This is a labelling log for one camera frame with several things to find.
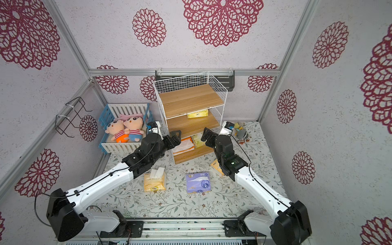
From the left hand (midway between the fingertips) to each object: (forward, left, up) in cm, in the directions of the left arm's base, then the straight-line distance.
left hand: (175, 134), depth 75 cm
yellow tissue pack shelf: (+17, -11, -3) cm, 20 cm away
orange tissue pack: (-15, +12, -22) cm, 29 cm away
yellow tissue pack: (-4, -22, -24) cm, 33 cm away
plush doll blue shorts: (+20, +30, -13) cm, 38 cm away
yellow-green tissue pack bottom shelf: (+12, -11, -23) cm, 28 cm away
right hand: (+3, -20, -2) cm, 20 cm away
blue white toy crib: (+20, +39, -17) cm, 47 cm away
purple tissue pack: (-16, -10, -23) cm, 30 cm away
